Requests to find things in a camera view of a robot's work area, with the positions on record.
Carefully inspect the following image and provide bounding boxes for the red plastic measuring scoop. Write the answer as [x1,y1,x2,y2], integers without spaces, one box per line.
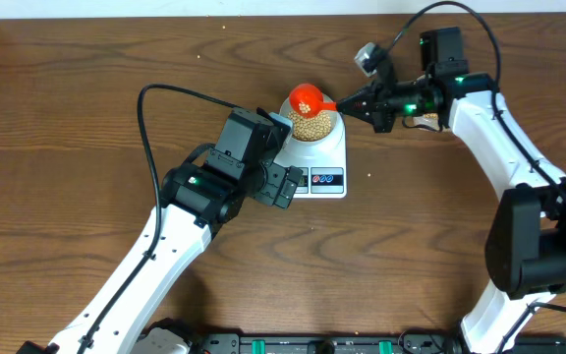
[289,84,337,118]

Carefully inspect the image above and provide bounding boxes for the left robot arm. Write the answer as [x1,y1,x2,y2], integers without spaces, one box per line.
[19,108,302,354]

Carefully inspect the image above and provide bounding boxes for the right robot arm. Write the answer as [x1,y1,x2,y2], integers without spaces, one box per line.
[337,28,566,353]

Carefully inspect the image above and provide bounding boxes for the white digital kitchen scale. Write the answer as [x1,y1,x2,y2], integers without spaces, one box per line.
[274,113,347,199]

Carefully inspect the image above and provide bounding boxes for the soybeans in bowl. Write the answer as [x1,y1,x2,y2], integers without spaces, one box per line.
[288,110,332,142]

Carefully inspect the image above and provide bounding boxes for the soybeans in scoop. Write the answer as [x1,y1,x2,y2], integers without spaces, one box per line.
[299,102,311,114]

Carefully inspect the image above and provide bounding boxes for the clear plastic container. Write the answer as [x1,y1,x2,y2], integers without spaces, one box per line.
[413,113,440,131]

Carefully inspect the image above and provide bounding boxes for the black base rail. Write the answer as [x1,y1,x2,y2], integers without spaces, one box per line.
[135,332,566,354]

